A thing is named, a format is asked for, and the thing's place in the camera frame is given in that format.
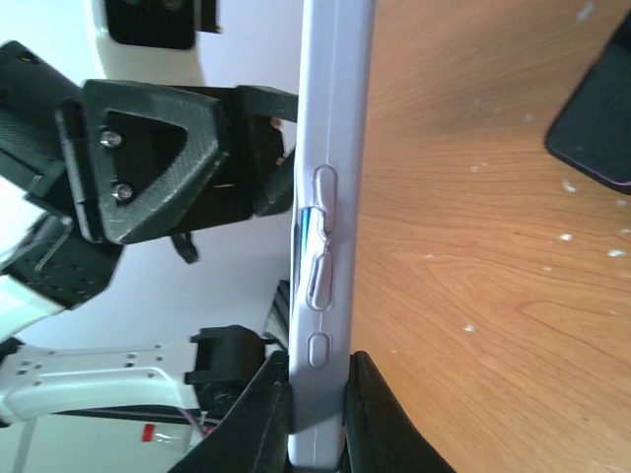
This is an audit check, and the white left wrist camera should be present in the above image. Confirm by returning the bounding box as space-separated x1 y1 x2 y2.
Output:
84 0 222 86

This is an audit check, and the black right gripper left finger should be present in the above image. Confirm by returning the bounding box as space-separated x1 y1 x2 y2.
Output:
170 352 292 473

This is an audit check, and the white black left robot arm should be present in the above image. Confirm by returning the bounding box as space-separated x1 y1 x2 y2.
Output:
15 212 291 352

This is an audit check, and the purple phone black screen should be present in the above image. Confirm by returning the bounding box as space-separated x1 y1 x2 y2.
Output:
544 17 631 195

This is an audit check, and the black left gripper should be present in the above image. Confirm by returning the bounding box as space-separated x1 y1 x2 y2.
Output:
25 80 298 244

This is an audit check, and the lavender phone case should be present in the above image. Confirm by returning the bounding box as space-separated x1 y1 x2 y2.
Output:
287 1 378 472

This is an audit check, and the blue phone black screen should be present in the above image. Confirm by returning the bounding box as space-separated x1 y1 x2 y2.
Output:
294 207 314 269

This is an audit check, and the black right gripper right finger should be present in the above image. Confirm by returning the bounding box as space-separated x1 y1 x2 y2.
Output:
341 351 454 473

